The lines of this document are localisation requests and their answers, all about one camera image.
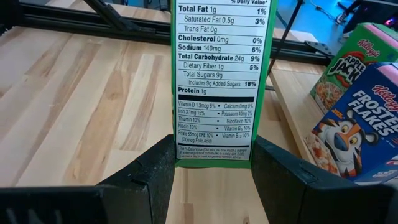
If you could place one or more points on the blue Frosted Flakes cereal box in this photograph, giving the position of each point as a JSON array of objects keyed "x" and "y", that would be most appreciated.
[{"x": 357, "y": 130}]

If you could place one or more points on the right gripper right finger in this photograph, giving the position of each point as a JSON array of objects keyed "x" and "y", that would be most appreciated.
[{"x": 311, "y": 202}]

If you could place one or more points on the green Apple Jacks cereal box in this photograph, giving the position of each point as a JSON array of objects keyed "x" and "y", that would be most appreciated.
[
  {"x": 348, "y": 68},
  {"x": 217, "y": 77}
]

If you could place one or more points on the black metal shelf bracket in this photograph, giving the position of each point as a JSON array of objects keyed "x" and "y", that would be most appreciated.
[{"x": 286, "y": 34}]

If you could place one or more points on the wooden shelf board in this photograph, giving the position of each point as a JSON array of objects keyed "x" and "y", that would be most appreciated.
[{"x": 292, "y": 96}]

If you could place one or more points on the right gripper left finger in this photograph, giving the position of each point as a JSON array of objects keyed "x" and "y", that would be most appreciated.
[{"x": 93, "y": 205}]

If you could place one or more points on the black computer tower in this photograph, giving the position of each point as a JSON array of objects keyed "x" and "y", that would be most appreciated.
[{"x": 367, "y": 12}]

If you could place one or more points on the black aluminium rig frame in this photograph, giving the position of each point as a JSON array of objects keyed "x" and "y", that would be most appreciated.
[{"x": 77, "y": 23}]

